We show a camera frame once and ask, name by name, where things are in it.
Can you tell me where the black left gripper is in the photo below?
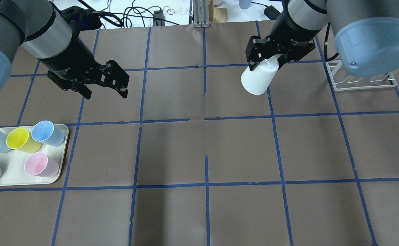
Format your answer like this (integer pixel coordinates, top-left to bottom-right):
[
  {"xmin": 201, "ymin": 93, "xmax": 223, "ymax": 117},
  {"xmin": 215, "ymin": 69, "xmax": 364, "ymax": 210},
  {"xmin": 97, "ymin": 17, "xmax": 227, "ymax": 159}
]
[{"xmin": 40, "ymin": 36, "xmax": 130, "ymax": 100}]

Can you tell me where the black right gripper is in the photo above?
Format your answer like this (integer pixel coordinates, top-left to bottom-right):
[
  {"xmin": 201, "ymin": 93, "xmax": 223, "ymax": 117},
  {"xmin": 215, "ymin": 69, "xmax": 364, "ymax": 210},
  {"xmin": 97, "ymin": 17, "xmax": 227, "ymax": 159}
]
[{"xmin": 245, "ymin": 12, "xmax": 317, "ymax": 71}]

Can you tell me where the white plastic cup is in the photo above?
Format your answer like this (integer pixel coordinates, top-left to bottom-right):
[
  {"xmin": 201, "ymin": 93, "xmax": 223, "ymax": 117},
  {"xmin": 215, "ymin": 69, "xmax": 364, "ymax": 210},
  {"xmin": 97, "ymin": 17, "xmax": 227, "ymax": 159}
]
[{"xmin": 241, "ymin": 56, "xmax": 279, "ymax": 95}]

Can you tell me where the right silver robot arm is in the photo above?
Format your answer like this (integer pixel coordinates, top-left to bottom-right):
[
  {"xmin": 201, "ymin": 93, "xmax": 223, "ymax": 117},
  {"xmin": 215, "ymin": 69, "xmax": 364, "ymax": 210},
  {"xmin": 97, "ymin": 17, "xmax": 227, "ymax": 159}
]
[{"xmin": 245, "ymin": 0, "xmax": 399, "ymax": 77}]

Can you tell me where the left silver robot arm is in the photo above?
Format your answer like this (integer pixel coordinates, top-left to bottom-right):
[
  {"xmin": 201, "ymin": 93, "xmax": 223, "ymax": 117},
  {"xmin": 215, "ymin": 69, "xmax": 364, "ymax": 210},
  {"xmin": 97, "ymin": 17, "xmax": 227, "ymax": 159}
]
[{"xmin": 0, "ymin": 0, "xmax": 130, "ymax": 99}]

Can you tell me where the blue cup on side table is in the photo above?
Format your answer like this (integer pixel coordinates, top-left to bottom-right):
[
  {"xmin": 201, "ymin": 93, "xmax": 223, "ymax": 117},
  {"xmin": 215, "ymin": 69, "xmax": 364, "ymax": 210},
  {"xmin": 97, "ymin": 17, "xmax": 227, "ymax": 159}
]
[{"xmin": 238, "ymin": 0, "xmax": 252, "ymax": 10}]

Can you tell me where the light blue cup near pink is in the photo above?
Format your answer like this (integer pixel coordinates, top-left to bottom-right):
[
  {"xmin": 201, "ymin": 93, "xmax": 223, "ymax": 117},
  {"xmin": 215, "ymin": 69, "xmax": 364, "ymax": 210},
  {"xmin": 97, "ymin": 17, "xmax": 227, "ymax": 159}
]
[{"xmin": 31, "ymin": 120, "xmax": 66, "ymax": 147}]

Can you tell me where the yellow plastic cup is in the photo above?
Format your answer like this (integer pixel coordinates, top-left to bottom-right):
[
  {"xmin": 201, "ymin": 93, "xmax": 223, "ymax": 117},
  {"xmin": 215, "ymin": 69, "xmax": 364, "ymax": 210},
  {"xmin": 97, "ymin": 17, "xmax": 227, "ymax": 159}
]
[{"xmin": 6, "ymin": 127, "xmax": 42, "ymax": 153}]

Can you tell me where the pink plastic cup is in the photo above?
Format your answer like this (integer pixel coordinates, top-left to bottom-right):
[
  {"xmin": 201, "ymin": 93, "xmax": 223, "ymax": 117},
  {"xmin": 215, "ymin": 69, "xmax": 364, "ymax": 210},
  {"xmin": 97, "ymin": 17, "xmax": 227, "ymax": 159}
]
[{"xmin": 23, "ymin": 152, "xmax": 59, "ymax": 178}]

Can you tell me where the black power adapter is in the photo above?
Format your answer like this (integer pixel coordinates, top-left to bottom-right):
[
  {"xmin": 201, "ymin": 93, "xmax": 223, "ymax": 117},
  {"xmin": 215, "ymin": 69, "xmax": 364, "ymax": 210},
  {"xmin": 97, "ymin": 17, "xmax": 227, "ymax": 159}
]
[{"xmin": 264, "ymin": 5, "xmax": 281, "ymax": 20}]

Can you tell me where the wooden mug tree stand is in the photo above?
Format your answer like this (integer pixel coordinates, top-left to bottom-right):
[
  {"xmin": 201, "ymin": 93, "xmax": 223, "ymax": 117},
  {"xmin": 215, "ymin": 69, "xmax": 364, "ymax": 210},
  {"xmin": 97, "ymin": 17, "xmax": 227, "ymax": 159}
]
[{"xmin": 207, "ymin": 0, "xmax": 228, "ymax": 23}]

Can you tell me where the beige plastic tray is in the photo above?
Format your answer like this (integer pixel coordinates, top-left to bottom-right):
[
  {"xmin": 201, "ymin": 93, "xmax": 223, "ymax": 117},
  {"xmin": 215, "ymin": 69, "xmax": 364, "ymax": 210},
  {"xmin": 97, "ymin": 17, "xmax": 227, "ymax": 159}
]
[{"xmin": 0, "ymin": 124, "xmax": 69, "ymax": 186}]

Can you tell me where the aluminium frame post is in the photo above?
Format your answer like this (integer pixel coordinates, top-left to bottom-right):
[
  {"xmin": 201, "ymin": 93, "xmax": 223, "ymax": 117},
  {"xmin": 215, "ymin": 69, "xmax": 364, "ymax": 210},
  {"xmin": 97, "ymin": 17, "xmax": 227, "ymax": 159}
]
[{"xmin": 192, "ymin": 0, "xmax": 210, "ymax": 28}]

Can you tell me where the white wire cup rack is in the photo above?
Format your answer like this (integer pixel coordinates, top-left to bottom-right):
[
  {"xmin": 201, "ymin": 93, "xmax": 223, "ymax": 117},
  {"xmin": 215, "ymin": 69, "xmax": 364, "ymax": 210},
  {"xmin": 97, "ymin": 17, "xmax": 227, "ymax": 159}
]
[{"xmin": 325, "ymin": 60, "xmax": 397, "ymax": 92}]

